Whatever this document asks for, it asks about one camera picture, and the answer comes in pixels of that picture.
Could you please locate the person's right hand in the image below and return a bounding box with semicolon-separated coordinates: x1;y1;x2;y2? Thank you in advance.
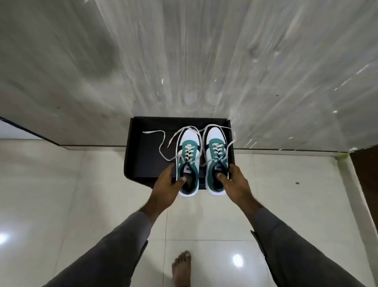
217;164;263;216

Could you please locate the person's left hand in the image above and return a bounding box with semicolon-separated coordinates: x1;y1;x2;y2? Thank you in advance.
144;163;187;212

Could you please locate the black shoe rack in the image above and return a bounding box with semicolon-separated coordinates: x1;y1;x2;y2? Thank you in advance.
124;117;237;190

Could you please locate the white shoelace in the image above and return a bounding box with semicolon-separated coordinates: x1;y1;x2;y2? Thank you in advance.
198;125;237;168
142;126;204;166

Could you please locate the person's left forearm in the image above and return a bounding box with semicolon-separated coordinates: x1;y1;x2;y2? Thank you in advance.
43;204;170;287

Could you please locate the person's right forearm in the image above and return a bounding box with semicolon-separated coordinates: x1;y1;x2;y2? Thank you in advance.
241;202;367;287

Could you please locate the person's bare foot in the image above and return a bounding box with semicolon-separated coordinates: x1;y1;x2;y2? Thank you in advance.
172;250;193;287

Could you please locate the brown wooden door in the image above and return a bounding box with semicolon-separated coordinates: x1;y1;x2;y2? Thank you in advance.
349;145;378;233

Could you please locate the white door panel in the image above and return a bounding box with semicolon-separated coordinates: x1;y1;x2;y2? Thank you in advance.
0;119;43;140

